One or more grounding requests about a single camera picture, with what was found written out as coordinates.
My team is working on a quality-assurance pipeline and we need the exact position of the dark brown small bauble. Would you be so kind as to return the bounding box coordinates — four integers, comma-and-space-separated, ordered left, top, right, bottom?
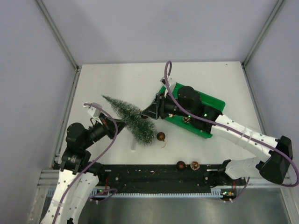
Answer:
140, 110, 148, 119

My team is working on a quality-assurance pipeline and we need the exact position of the small green christmas tree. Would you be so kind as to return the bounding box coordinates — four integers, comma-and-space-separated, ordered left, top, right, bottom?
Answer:
102, 95, 157, 145

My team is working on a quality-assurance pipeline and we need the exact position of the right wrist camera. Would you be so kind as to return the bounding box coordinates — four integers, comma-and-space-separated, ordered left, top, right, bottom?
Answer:
160, 77, 176, 97

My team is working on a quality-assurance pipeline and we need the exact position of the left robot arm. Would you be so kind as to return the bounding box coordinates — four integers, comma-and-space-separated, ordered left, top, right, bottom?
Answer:
41, 112, 126, 224

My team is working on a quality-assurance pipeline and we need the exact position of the pine cone pair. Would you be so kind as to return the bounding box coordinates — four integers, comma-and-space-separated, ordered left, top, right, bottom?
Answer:
190, 161, 200, 171

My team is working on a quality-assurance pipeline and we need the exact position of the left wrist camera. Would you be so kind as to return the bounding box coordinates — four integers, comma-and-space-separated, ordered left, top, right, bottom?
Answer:
83, 103, 102, 118

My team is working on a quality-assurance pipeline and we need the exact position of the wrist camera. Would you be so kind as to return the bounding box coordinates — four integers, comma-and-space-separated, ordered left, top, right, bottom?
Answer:
83, 103, 102, 118
160, 77, 176, 97

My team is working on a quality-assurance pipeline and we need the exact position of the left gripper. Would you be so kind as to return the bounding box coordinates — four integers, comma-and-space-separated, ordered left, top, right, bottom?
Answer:
82, 112, 128, 148

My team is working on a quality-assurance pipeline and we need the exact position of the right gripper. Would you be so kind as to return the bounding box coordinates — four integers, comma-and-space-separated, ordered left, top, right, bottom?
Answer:
142, 91, 192, 120

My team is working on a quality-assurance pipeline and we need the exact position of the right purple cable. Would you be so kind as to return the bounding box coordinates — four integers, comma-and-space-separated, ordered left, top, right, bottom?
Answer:
164, 61, 299, 203

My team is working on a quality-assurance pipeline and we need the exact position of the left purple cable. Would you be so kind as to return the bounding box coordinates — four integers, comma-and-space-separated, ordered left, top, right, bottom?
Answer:
51, 102, 118, 224

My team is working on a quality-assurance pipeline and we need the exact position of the green plastic tray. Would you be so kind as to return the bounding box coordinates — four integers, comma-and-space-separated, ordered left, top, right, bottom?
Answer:
164, 83, 225, 139

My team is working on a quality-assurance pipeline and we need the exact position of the purple cable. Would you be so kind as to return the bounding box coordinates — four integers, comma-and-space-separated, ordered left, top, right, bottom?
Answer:
164, 61, 299, 203
51, 102, 118, 224

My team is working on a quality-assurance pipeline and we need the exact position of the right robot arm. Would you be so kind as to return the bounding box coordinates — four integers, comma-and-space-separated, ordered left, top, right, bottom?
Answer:
141, 84, 293, 185

